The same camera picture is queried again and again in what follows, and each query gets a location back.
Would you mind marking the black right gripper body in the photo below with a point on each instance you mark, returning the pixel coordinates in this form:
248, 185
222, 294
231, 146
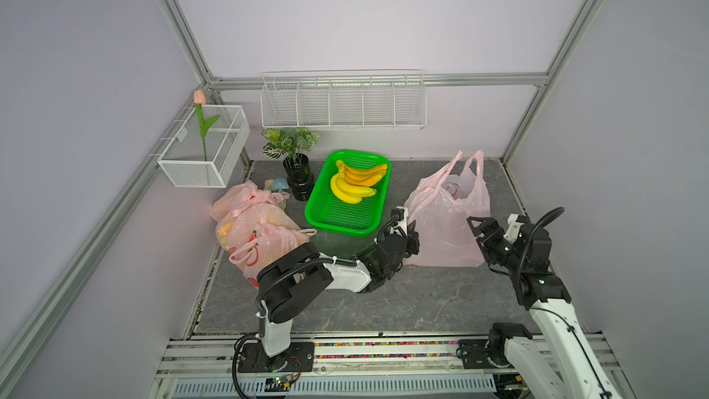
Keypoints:
496, 248

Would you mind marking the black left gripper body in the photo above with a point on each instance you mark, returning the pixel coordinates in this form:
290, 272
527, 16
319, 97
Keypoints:
411, 244

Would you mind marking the plain pink plastic bag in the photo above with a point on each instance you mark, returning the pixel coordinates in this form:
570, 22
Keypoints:
439, 208

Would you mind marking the yellow banana bunch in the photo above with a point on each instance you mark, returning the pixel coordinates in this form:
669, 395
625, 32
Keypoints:
348, 193

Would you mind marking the pink peach printed bag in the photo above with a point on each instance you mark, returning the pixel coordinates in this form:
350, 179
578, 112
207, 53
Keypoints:
255, 248

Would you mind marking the orange banana bunch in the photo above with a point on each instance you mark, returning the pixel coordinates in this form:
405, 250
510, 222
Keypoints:
362, 178

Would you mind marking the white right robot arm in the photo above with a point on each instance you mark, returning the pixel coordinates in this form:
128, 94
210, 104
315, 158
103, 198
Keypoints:
521, 252

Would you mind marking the green plastic basket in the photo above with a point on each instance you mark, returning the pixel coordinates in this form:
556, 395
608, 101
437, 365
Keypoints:
324, 211

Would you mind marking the black ceramic vase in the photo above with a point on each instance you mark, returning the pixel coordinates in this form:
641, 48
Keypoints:
300, 178

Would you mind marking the green variegated artificial plant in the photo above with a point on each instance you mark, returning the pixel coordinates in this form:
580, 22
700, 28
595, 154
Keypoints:
289, 143

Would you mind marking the artificial pink tulip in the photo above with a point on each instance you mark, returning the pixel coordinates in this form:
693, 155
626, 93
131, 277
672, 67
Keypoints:
205, 123

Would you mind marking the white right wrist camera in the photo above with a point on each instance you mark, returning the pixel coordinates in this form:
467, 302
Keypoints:
515, 222

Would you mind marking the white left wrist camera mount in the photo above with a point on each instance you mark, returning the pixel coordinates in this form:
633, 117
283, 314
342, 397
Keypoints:
400, 223

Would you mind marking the white wire wall shelf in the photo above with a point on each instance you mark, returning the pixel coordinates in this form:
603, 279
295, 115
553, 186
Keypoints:
345, 99

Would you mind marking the white wire wall basket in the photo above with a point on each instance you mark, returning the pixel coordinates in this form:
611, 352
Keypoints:
182, 157

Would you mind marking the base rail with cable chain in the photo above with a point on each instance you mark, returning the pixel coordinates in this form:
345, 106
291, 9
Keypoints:
393, 366

